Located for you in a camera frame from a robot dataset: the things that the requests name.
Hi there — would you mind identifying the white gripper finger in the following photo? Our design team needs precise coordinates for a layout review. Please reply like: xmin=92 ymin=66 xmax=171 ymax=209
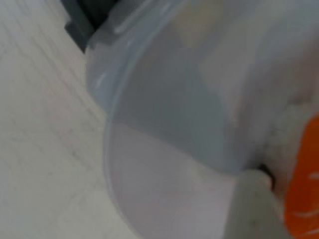
xmin=223 ymin=166 xmax=293 ymax=239

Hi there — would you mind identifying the salmon nigiri sushi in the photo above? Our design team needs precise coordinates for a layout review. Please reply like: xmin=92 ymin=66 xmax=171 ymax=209
xmin=245 ymin=94 xmax=319 ymax=239

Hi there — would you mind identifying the white dish on train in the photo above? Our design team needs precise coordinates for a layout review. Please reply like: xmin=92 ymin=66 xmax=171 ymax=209
xmin=85 ymin=0 xmax=287 ymax=239

